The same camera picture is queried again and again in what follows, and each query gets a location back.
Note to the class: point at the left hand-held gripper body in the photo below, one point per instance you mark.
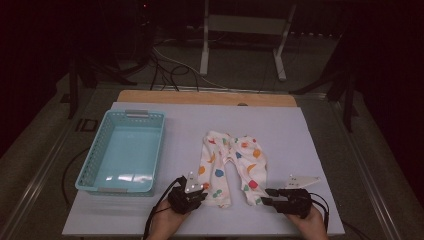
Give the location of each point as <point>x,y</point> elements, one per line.
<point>183,200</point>

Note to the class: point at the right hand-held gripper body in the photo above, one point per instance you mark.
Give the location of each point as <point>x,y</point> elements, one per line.
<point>296,201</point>

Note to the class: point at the white baby pants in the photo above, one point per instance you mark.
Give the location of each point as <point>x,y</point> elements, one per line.
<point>240,156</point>

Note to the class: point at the light blue plastic basket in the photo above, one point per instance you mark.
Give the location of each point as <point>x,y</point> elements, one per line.
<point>123,150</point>

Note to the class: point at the person's right hand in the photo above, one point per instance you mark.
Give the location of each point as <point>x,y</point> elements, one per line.
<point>310,225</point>

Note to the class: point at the person's left hand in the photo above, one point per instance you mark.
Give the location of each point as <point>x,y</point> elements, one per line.
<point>166,221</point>

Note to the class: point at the white table mat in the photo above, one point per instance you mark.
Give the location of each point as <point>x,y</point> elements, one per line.
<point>283,133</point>

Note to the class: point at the wooden table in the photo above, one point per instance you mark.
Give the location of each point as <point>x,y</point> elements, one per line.
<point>200,98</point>

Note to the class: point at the black stand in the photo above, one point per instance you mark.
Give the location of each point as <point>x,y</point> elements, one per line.
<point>73,90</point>
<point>348,106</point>

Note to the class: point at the black rectangular floor frame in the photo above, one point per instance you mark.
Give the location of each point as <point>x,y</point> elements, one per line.
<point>79,125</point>

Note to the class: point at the white metal stand frame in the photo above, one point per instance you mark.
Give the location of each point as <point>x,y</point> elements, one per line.
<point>246,25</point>

